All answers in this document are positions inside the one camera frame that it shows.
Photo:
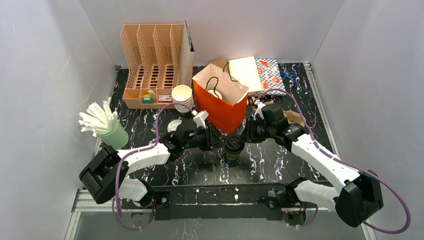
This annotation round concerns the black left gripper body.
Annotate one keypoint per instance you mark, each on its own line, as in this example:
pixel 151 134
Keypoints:
pixel 212 139

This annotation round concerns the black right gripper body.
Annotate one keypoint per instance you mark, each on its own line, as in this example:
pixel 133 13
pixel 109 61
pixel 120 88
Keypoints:
pixel 247 131

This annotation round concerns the black plastic cup lid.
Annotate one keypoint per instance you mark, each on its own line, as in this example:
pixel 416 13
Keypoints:
pixel 232 143

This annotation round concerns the brown pulp cup carrier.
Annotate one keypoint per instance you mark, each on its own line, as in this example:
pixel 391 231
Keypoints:
pixel 294 117

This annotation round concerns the orange paper bag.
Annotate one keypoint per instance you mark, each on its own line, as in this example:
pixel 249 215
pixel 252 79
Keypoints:
pixel 227 113

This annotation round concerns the white plastic cup lid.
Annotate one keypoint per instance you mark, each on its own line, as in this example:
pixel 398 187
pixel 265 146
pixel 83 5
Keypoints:
pixel 215 93

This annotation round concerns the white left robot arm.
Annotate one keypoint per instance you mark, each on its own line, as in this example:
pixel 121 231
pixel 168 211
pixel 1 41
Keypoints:
pixel 106 175

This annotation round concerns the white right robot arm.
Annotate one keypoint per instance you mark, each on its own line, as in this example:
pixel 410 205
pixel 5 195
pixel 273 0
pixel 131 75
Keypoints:
pixel 353 194

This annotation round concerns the white lid stack upper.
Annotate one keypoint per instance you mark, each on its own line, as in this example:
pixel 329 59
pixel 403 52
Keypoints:
pixel 172 126

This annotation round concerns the stack of white paper cups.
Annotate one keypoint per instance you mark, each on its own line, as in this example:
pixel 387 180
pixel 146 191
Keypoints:
pixel 183 95

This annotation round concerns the red white staple box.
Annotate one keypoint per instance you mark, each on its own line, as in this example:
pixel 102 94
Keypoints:
pixel 163 98

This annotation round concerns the blue checkered paper bag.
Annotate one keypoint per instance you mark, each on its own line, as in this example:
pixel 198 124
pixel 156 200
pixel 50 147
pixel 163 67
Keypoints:
pixel 269 74

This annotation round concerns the blue rubber bands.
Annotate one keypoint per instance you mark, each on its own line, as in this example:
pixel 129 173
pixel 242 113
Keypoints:
pixel 287 75

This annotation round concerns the green stamp box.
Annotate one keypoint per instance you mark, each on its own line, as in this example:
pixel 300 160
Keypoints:
pixel 148 100

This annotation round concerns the translucent white bottle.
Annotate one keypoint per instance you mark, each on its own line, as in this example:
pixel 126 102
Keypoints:
pixel 152 93

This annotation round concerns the cream paper bag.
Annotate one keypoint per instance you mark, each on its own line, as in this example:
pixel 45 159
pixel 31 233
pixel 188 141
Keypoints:
pixel 245 71

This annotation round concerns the pink desk organizer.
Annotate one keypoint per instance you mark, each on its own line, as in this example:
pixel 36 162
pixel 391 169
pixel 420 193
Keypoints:
pixel 159 57

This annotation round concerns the white wrapped straws bundle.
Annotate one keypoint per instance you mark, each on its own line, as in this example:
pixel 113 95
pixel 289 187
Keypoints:
pixel 98 119

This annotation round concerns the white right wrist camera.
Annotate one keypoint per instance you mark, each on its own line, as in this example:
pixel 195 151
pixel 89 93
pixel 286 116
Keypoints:
pixel 258 112

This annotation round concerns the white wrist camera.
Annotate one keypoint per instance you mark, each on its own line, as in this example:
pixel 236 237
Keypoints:
pixel 200 118
pixel 258 112

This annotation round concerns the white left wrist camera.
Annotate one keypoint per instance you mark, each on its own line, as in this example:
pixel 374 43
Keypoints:
pixel 200 118

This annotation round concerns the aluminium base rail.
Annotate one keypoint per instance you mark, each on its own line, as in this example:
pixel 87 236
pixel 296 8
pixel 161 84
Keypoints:
pixel 215 202

